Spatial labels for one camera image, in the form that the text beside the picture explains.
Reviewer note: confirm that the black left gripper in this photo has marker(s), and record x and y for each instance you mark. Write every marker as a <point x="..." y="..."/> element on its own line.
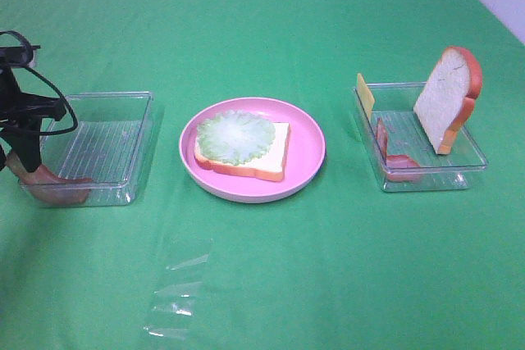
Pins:
<point x="21" y="118"/>

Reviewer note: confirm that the bacon strip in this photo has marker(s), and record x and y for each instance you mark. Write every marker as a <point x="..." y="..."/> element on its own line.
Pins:
<point x="395" y="161"/>
<point x="48" y="187"/>

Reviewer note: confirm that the green lettuce leaf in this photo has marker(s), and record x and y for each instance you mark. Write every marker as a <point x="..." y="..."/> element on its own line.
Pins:
<point x="235" y="137"/>

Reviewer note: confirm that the white bread slice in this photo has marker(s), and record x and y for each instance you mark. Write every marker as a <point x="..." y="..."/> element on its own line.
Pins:
<point x="270" y="166"/>
<point x="449" y="97"/>

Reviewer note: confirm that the yellow cheese slice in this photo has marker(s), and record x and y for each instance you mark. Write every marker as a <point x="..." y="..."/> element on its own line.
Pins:
<point x="365" y="96"/>

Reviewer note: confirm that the left clear plastic tray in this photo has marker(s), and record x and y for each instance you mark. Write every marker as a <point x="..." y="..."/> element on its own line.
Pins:
<point x="110" y="145"/>

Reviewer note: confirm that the clear plastic tray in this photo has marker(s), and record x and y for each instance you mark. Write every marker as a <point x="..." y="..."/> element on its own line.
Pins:
<point x="394" y="105"/>
<point x="110" y="145"/>

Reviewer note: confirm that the pink round plate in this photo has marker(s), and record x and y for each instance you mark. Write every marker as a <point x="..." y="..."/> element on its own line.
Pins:
<point x="305" y="155"/>

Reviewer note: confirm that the green tablecloth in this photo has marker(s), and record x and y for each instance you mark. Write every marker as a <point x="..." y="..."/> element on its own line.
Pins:
<point x="340" y="265"/>

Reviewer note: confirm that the right clear plastic tray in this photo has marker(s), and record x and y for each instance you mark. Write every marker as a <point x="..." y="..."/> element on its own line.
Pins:
<point x="394" y="105"/>

